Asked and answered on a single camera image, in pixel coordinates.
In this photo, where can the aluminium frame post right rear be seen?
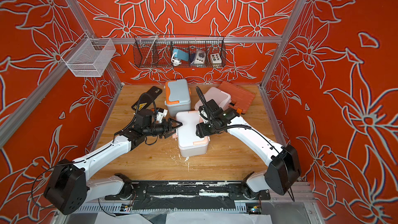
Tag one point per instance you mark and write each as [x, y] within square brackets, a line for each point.
[296, 11]

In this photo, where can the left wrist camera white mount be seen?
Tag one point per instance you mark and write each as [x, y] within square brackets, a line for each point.
[160, 114]

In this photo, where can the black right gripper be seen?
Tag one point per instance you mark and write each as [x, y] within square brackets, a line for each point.
[200, 128]

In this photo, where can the blue device with white cable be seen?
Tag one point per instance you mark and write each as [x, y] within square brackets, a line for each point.
[179, 56]

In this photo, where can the aluminium left side rail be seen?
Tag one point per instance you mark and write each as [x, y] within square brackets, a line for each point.
[13, 123]

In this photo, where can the white round-dial device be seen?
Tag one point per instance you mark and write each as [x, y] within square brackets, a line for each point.
[199, 58]

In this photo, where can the black tool case yellow label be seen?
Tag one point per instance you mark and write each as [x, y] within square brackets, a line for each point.
[147, 98]

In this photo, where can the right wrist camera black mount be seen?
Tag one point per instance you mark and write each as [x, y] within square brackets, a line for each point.
[215, 116]

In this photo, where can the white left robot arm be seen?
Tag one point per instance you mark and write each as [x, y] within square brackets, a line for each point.
[71, 185]

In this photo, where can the aluminium frame post left rear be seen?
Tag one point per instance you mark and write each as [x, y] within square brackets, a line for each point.
[88, 33]

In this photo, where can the black wire wall basket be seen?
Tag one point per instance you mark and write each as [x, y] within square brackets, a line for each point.
[156, 51]

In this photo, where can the white wire mesh basket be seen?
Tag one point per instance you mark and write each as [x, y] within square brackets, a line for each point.
[88, 59]

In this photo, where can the orange plastic tool case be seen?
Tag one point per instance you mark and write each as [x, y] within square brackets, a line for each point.
[241, 99]

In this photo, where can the beige button box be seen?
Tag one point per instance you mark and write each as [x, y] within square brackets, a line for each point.
[215, 60]

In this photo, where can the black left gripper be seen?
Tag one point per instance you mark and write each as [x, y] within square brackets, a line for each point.
[166, 131]

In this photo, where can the grey first aid box orange handle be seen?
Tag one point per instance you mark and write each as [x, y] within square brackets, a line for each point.
[177, 97]

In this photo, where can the aluminium frame post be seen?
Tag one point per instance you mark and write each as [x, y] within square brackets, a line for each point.
[296, 11]
[88, 33]

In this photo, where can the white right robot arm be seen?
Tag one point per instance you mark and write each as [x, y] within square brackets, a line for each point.
[283, 166]

